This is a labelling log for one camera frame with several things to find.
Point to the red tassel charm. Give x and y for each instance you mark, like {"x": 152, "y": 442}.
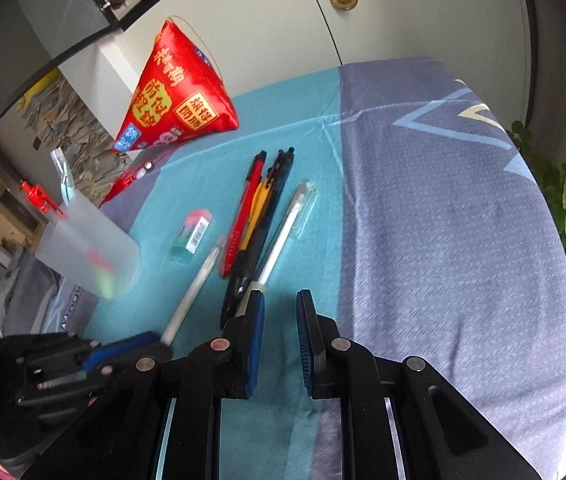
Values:
{"x": 123, "y": 185}

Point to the red pen with black clip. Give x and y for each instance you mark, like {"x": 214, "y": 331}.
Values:
{"x": 245, "y": 210}

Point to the dark glass cabinet door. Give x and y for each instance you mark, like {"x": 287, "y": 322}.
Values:
{"x": 38, "y": 25}

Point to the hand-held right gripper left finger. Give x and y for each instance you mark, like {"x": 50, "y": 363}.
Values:
{"x": 255, "y": 340}

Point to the red pyramid pillow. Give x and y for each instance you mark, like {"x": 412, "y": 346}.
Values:
{"x": 173, "y": 95}

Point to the light green utility knife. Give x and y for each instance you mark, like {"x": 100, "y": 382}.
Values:
{"x": 105, "y": 285}

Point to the clear pen with white refill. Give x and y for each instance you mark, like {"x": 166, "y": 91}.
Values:
{"x": 283, "y": 235}

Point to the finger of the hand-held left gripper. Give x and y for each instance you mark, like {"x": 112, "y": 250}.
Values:
{"x": 118, "y": 347}
{"x": 63, "y": 395}

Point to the translucent plastic cup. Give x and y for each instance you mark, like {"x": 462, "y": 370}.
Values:
{"x": 78, "y": 250}

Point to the pink and green eraser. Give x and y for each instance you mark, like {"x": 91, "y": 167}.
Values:
{"x": 192, "y": 235}

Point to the yellow pen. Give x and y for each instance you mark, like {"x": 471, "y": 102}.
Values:
{"x": 257, "y": 205}

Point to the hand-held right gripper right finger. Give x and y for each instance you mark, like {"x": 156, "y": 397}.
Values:
{"x": 305, "y": 340}

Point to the clear capped teal pen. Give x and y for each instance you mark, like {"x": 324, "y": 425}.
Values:
{"x": 65, "y": 180}

